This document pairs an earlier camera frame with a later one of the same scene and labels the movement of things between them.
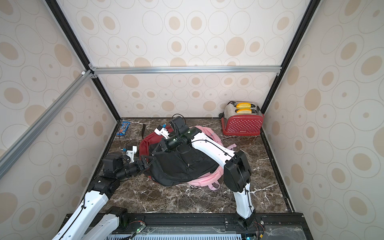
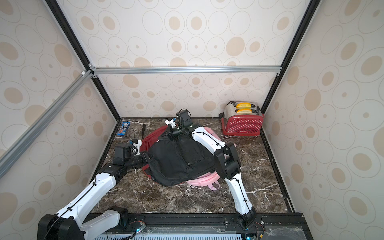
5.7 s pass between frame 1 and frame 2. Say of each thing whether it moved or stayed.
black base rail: stayed
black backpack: stayed
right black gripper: moved
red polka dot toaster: stayed
